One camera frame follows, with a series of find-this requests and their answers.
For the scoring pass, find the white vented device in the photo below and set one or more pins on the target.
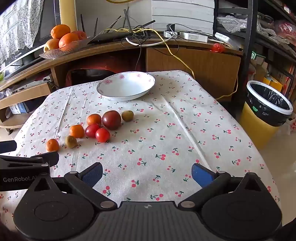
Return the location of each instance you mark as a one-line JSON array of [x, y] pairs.
[[194, 36]]

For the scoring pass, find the dark red plum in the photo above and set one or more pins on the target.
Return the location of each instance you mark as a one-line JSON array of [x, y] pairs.
[[111, 119]]

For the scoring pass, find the wooden desk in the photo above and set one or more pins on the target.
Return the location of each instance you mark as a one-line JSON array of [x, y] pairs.
[[196, 64]]

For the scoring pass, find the orange tangerine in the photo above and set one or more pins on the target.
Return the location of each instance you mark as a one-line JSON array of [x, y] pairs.
[[52, 145], [76, 131], [94, 119]]

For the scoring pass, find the clear bubble wrap bag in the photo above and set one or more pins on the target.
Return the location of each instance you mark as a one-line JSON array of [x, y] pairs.
[[231, 23]]

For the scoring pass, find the metal pot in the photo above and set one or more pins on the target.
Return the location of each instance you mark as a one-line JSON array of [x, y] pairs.
[[93, 73]]

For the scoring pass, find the black power adapter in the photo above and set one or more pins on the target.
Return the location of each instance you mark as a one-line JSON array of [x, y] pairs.
[[172, 27]]

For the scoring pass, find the black television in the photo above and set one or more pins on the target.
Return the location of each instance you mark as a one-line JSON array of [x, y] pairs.
[[49, 20]]

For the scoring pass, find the white power strip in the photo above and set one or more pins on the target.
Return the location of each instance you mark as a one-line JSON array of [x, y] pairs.
[[171, 34]]

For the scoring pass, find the brown kiwi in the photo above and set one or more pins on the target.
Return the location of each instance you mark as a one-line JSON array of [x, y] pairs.
[[127, 115], [71, 141]]

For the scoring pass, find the yellow red apple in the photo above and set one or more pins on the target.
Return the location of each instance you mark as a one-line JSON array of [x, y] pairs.
[[51, 44]]

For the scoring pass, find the yellow box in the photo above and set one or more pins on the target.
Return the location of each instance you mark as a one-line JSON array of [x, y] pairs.
[[272, 83]]

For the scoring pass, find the small red tomato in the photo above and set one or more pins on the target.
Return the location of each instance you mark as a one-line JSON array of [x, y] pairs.
[[102, 135], [92, 131]]

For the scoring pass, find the reddish orange fruit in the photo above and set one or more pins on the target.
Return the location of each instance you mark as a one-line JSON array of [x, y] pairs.
[[81, 34]]

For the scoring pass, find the white floral bowl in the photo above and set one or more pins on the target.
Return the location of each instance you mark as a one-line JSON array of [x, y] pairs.
[[126, 87]]

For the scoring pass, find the black router with antennas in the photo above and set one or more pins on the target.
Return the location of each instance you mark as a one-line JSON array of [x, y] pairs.
[[108, 37]]

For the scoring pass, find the green white box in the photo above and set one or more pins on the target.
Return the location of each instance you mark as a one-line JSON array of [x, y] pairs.
[[257, 56]]

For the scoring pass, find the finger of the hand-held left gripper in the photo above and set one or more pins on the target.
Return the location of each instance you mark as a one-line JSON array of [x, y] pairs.
[[49, 157], [7, 146]]

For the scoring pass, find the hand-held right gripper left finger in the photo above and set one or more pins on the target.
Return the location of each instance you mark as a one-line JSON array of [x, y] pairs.
[[93, 175]]

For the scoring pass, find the oranges in plastic bag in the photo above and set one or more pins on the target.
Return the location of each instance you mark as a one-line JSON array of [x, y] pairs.
[[53, 53]]

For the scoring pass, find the black metal rack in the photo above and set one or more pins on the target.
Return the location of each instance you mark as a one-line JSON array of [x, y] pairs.
[[252, 27]]

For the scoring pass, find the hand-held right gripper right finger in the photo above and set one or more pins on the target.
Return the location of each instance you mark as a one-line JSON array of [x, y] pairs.
[[203, 175]]

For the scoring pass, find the red plastic bag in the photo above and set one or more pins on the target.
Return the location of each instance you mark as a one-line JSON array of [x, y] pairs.
[[104, 63]]

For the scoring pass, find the large orange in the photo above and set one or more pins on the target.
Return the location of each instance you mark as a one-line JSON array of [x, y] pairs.
[[60, 30], [69, 40]]

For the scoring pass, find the cherry print tablecloth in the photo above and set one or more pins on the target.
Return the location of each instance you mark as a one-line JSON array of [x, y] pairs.
[[161, 129]]

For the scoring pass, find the yellow trash bin black liner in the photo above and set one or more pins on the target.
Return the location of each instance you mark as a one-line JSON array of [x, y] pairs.
[[266, 111]]

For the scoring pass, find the small red plastic ornament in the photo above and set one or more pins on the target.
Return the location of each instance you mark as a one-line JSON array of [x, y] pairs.
[[218, 48]]

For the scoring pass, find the white labelled box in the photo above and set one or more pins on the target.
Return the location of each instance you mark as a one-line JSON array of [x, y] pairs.
[[226, 39]]

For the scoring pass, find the white lace cloth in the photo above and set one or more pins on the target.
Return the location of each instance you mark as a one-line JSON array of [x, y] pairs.
[[18, 20]]

